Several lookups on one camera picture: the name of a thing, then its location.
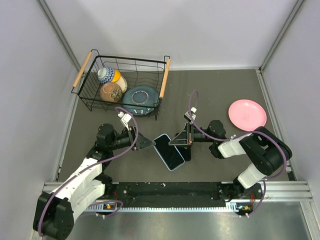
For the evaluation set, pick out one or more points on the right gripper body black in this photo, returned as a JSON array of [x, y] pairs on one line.
[[190, 128]]

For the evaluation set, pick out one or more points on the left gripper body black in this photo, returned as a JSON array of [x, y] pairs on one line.
[[132, 134]]

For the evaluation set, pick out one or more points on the blue smartphone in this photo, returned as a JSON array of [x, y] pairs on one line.
[[186, 153]]

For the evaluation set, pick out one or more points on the black smartphone face down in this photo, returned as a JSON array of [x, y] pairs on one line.
[[168, 152]]

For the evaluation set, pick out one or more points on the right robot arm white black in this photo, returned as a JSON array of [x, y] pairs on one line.
[[266, 152]]

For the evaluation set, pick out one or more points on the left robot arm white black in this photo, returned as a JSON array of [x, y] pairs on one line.
[[56, 212]]

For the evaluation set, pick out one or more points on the dark teal plate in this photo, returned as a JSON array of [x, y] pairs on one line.
[[140, 100]]

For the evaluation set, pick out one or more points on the brown ceramic bowl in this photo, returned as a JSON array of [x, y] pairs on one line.
[[111, 92]]

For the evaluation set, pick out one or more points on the beige bowl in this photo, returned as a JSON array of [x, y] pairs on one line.
[[122, 83]]

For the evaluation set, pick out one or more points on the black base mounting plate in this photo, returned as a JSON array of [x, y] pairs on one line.
[[174, 194]]

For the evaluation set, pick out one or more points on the yellow bowl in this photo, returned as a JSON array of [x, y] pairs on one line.
[[116, 76]]

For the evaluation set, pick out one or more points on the pink plate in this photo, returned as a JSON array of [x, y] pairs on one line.
[[247, 115]]

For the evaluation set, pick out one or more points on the blue white patterned bowl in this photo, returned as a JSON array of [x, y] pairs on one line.
[[105, 74]]

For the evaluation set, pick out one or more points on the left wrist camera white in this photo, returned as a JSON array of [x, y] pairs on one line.
[[125, 119]]

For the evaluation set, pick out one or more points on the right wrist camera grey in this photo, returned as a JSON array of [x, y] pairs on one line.
[[190, 115]]

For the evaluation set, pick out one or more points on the black wire dish basket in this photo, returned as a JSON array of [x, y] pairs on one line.
[[136, 84]]

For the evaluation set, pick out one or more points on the grey slotted cable duct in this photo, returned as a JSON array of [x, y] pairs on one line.
[[229, 207]]

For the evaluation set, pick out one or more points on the aluminium frame rail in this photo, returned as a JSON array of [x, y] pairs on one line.
[[287, 191]]

